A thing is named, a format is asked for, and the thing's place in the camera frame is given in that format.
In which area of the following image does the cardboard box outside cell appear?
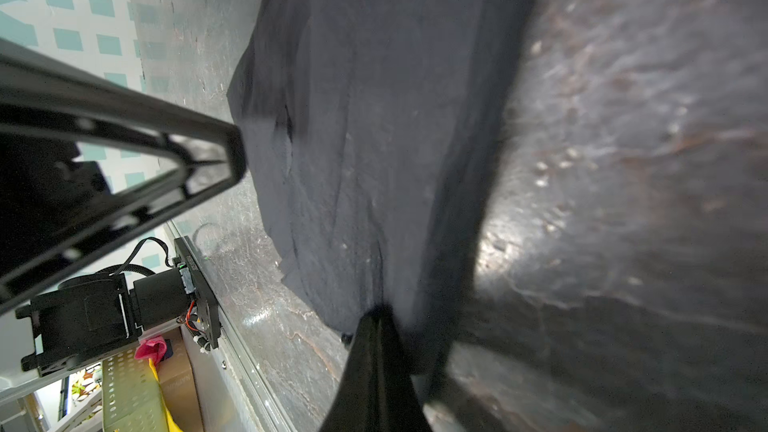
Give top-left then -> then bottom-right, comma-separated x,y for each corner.
156,328 -> 205,432

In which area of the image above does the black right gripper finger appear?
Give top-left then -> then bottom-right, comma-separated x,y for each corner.
320,307 -> 431,432

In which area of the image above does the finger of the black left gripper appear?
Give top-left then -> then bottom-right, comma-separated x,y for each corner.
1,41 -> 246,311

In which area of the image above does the black paper napkin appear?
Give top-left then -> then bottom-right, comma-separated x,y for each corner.
228,0 -> 534,395

